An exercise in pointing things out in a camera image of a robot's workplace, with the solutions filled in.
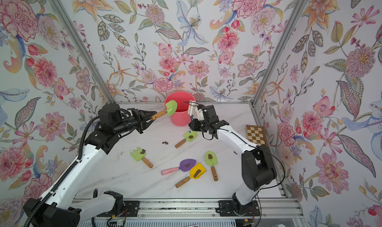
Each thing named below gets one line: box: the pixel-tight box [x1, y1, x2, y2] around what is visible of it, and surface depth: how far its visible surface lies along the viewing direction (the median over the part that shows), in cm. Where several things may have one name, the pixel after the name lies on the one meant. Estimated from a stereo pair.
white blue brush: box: [187, 100, 196, 134], surface depth 88 cm
